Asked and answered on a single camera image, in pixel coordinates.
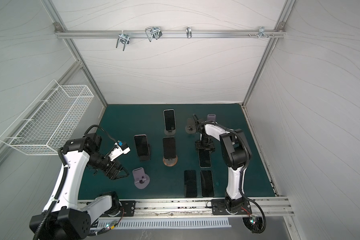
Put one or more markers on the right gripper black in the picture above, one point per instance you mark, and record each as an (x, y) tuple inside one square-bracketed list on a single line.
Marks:
[(205, 145)]

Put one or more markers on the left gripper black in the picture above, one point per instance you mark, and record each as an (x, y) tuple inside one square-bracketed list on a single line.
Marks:
[(114, 175)]

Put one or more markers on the phone from grey stand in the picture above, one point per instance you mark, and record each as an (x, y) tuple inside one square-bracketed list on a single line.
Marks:
[(207, 184)]

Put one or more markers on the phone from lilac back stand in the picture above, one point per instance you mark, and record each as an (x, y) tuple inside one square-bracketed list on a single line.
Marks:
[(190, 184)]

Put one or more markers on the phone from lilac stand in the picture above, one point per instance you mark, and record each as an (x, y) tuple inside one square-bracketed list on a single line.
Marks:
[(190, 184), (205, 158)]

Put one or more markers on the phone from lilac front stand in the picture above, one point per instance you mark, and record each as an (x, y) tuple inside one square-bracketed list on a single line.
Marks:
[(205, 158)]

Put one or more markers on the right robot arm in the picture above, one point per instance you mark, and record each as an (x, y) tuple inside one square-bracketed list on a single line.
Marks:
[(236, 154)]

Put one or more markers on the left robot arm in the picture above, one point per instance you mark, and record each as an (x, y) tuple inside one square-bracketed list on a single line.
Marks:
[(62, 219)]

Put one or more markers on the grey round phone stand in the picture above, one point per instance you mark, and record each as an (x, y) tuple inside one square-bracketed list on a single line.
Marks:
[(191, 126)]

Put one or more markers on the lilac front phone stand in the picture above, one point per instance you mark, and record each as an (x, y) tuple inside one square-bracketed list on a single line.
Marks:
[(141, 179)]

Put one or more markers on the lilac phone stand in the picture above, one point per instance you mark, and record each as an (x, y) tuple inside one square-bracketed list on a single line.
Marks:
[(211, 118), (141, 179)]

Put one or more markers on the lilac back phone stand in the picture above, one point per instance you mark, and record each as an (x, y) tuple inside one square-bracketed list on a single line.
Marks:
[(211, 118)]

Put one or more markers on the black phone stand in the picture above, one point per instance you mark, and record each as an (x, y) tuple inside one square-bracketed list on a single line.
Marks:
[(146, 157)]

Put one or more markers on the phone on wooden stand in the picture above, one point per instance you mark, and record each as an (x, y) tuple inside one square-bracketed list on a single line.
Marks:
[(169, 147)]

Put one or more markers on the white round phone stand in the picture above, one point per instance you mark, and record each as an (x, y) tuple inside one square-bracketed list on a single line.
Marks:
[(170, 132)]

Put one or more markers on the wooden round phone stand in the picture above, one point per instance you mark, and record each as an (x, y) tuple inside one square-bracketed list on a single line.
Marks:
[(170, 162)]

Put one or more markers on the phone on white stand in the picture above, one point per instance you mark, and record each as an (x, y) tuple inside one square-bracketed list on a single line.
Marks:
[(170, 120)]

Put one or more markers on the green table mat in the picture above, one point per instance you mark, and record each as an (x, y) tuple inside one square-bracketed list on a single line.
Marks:
[(123, 122)]

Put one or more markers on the metal u-bolt on crossbar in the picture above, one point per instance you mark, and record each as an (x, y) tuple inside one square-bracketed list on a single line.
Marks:
[(153, 33)]

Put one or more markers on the metal clamp on crossbar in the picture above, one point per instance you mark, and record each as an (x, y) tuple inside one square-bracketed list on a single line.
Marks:
[(123, 40)]

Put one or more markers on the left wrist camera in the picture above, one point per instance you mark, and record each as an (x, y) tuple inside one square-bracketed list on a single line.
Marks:
[(120, 148)]

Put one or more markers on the aluminium front rail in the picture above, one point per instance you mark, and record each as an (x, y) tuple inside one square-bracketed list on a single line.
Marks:
[(185, 208)]

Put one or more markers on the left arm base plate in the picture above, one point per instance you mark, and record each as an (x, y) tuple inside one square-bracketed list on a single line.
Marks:
[(126, 208)]

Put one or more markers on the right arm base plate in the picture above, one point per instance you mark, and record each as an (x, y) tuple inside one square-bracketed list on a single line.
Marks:
[(218, 207)]

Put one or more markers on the white slotted cable duct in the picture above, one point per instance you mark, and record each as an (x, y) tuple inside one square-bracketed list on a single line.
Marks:
[(185, 223)]

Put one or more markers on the white wire basket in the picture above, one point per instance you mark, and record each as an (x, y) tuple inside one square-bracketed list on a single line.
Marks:
[(49, 121)]

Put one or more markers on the small metal bracket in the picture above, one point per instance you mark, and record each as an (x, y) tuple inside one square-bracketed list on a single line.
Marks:
[(189, 32)]

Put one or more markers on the aluminium crossbar rail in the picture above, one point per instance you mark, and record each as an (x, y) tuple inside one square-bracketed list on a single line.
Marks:
[(167, 34)]

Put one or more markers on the metal bracket with bolts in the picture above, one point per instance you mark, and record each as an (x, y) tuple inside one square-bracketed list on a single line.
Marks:
[(262, 33)]

